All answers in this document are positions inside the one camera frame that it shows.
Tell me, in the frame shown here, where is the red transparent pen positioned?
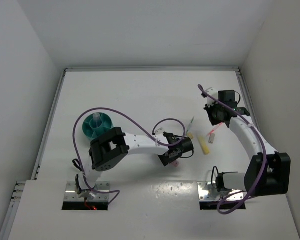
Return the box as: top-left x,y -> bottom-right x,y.
206,123 -> 223,136

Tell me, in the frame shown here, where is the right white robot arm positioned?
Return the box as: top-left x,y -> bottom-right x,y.
201,87 -> 291,197

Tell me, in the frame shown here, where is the purple cable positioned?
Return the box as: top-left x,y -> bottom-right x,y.
197,84 -> 268,215
72,107 -> 187,205

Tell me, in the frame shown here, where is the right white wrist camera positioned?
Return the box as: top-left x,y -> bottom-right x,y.
201,87 -> 219,108

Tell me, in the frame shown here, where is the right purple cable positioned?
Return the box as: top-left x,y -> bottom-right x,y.
197,84 -> 268,215

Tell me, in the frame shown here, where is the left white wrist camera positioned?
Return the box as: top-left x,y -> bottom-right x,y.
152,127 -> 165,136

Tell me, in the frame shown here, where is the yellow highlighter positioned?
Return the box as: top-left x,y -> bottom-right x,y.
197,135 -> 210,155

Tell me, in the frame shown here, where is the small grey eraser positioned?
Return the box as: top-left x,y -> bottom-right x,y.
208,133 -> 216,144

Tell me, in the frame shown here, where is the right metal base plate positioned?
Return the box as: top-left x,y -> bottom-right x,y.
197,181 -> 245,203

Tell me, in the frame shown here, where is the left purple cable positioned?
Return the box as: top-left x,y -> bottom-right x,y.
72,107 -> 187,205

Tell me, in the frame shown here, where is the teal round divided container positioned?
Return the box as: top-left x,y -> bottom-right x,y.
82,112 -> 114,141

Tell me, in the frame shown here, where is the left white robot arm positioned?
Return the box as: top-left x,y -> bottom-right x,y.
75,127 -> 194,199

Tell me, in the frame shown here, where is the pink highlighter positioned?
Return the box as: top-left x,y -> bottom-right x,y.
172,160 -> 180,167

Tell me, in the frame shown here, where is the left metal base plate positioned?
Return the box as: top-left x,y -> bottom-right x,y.
64,181 -> 111,202

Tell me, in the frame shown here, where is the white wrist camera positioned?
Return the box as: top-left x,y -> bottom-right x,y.
201,87 -> 219,108
152,127 -> 165,136

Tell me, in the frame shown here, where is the metal base plate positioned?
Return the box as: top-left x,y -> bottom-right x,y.
197,181 -> 245,203
64,181 -> 111,202

